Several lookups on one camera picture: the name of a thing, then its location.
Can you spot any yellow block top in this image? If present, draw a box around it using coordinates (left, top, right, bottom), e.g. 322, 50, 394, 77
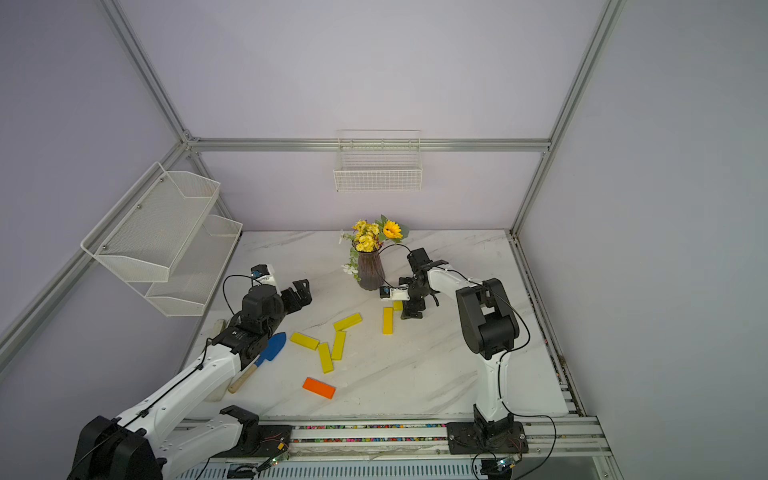
334, 313, 363, 332

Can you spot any orange block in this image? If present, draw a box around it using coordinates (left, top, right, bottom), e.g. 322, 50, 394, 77
302, 377, 336, 400

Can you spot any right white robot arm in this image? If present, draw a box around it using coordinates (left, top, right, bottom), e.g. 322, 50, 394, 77
381, 248, 520, 436

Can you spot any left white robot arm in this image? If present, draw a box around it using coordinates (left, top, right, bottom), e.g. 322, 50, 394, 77
68, 276, 312, 479

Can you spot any dark ribbed vase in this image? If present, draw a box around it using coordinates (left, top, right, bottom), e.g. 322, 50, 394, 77
358, 251, 385, 291

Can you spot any yellow flower bouquet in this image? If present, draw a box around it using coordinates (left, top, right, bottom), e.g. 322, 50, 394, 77
339, 215, 410, 280

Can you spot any lower white mesh shelf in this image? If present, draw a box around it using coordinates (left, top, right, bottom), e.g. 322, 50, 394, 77
142, 214, 242, 317

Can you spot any white mesh shelf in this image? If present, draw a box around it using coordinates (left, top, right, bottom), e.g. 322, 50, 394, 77
142, 214, 242, 317
80, 163, 220, 283

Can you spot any upper white mesh shelf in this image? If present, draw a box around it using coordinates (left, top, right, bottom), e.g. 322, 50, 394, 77
80, 163, 220, 283

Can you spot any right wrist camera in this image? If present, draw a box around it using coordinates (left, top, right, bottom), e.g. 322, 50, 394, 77
379, 286, 410, 301

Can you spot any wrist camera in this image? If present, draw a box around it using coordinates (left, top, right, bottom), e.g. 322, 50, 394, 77
379, 286, 410, 301
250, 264, 278, 287

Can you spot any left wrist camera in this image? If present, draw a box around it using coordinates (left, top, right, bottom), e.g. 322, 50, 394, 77
250, 264, 278, 287

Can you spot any blue spatula wooden handle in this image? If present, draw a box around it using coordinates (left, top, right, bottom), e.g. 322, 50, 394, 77
227, 332, 287, 394

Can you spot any white wire wall basket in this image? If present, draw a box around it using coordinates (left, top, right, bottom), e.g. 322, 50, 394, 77
333, 129, 423, 193

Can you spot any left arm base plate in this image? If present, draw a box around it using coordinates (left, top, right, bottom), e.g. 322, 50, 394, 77
234, 425, 293, 458

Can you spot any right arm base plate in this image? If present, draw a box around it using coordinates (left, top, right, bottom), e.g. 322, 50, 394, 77
446, 421, 529, 455

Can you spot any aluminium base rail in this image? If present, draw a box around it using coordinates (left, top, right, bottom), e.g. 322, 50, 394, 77
176, 417, 623, 479

